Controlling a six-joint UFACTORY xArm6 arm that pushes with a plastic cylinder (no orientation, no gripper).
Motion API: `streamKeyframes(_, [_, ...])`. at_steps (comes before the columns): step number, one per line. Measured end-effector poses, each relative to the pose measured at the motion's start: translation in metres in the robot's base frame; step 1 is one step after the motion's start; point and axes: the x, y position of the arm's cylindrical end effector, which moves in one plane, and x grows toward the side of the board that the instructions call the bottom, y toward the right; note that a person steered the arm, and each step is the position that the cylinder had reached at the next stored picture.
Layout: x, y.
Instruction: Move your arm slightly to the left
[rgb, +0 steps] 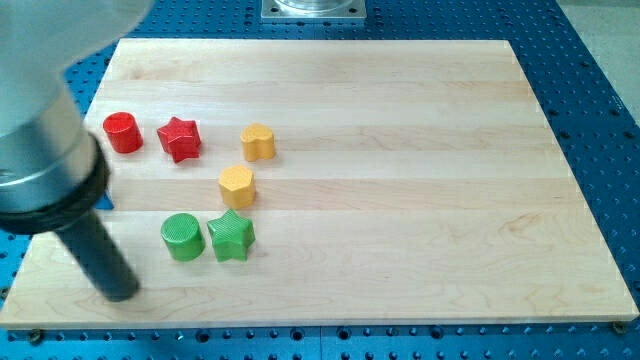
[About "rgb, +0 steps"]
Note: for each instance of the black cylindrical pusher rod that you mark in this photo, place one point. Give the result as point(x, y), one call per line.
point(99, 257)

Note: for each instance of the black flange ring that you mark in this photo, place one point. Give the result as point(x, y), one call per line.
point(68, 209)

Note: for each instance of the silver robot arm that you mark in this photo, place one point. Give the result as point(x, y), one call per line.
point(53, 170)

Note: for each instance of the green cylinder block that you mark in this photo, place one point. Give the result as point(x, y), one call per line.
point(182, 236)

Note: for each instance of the red cylinder block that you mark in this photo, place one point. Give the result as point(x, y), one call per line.
point(123, 132)

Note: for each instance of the left board clamp screw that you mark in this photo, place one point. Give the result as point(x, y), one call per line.
point(35, 336)

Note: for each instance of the board clamp screw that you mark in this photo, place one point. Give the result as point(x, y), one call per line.
point(35, 336)
point(619, 328)

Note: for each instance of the red star block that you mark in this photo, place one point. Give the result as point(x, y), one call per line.
point(180, 139)

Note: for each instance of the green star block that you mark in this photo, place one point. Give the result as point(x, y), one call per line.
point(231, 235)

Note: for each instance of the yellow hexagon block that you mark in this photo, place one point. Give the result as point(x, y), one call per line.
point(237, 186)

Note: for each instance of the light wooden board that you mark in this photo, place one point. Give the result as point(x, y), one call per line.
point(414, 182)

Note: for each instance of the yellow heart block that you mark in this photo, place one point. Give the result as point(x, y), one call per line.
point(258, 142)

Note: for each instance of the right board clamp screw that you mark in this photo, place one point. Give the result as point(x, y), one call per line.
point(619, 328)

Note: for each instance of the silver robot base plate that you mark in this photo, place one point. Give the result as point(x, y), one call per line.
point(313, 9)

